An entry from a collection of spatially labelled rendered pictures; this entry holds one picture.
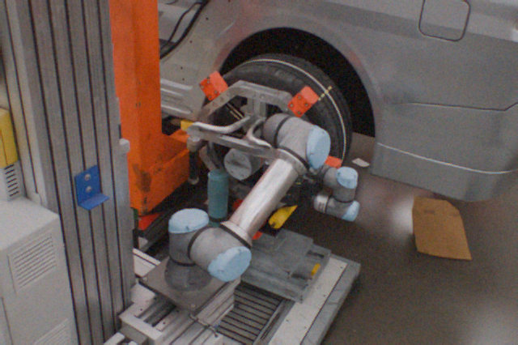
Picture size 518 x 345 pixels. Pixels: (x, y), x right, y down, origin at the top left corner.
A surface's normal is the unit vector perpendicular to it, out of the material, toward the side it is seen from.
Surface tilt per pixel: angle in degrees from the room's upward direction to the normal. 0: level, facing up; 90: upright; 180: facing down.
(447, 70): 90
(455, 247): 2
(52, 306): 90
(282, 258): 0
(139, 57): 90
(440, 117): 90
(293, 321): 0
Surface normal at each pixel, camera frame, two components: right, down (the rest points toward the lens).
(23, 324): 0.83, 0.33
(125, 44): -0.45, 0.45
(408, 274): 0.06, -0.85
